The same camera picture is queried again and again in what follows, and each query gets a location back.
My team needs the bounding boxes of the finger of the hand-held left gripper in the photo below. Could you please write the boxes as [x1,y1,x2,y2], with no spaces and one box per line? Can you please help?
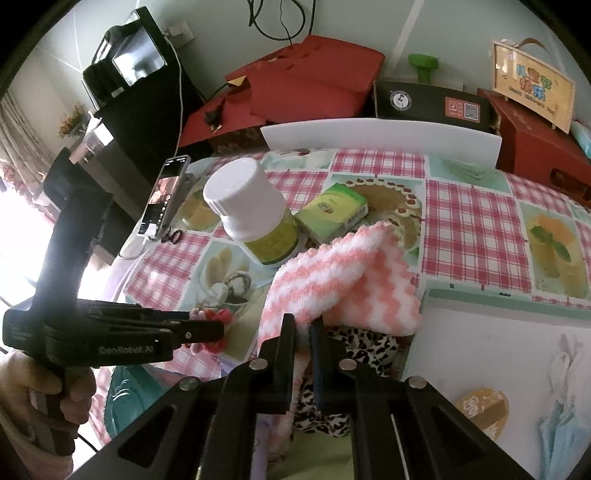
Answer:
[122,318,228,348]
[85,300,197,324]

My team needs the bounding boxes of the light blue wipes pack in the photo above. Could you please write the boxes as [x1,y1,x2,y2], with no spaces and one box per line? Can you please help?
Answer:
[571,120,591,155]

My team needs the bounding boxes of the pink red hair tie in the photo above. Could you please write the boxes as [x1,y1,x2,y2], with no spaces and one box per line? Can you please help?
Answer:
[187,308,234,354]

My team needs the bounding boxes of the white wall outlet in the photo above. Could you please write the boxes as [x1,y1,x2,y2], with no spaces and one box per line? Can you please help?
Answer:
[165,21,197,47]

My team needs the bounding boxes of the green dumbbell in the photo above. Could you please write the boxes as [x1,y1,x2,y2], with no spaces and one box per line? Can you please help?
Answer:
[409,53,444,84]

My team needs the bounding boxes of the wooden gift box with handle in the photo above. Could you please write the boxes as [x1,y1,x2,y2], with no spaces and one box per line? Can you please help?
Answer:
[489,37,578,134]

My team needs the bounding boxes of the smartphone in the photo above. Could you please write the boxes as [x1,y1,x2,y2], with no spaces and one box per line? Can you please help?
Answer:
[139,154,192,238]

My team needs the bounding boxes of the white-capped bottle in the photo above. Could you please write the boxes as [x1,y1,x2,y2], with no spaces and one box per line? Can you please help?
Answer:
[203,158,298,268]

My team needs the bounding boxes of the light green cloth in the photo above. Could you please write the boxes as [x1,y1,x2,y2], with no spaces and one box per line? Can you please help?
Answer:
[277,429,354,480]

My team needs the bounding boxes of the artificial flowers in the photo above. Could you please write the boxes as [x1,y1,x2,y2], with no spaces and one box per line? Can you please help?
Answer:
[58,105,90,139]

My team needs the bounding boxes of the black wall cable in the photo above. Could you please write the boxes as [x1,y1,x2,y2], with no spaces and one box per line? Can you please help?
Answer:
[247,0,319,44]

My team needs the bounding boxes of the green tissue packet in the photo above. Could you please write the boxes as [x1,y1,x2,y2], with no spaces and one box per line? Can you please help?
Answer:
[294,182,370,243]

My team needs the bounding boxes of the black power plug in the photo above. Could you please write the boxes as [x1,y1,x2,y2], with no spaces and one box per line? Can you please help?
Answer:
[204,83,232,134]

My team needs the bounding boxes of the red carton with handle hole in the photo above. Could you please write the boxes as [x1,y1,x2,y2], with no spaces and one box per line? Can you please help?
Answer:
[478,88,591,208]

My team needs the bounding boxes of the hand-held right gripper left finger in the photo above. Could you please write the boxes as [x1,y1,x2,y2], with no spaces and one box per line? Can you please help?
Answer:
[69,314,296,480]

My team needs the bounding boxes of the black phone stand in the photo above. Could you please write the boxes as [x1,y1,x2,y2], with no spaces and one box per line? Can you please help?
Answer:
[159,173,197,244]

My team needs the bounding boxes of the black monitor device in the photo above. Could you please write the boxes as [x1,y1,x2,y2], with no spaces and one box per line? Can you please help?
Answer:
[95,69,206,222]

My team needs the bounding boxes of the person's left hand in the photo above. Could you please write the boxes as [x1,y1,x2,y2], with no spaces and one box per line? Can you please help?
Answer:
[0,348,97,480]

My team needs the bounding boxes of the black box with labels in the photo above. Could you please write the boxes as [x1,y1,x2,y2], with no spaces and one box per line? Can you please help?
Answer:
[373,79,497,132]

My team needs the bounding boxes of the teal tissue packet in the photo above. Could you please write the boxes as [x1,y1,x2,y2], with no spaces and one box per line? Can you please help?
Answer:
[104,364,162,446]

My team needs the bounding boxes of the patterned curtain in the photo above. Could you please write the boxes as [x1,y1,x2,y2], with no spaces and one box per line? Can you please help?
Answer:
[0,90,51,204]

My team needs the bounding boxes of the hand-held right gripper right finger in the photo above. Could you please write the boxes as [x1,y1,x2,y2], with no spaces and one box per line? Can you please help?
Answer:
[309,318,536,480]

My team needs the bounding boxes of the leopard print scrunchie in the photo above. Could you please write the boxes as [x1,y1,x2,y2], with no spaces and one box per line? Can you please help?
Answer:
[295,325,400,437]

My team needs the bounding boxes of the pink white striped fluffy cloth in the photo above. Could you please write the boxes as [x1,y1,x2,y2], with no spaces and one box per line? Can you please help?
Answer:
[256,220,423,361]

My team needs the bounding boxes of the small black monitor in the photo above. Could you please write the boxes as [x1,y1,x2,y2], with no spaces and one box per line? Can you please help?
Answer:
[83,7,169,100]

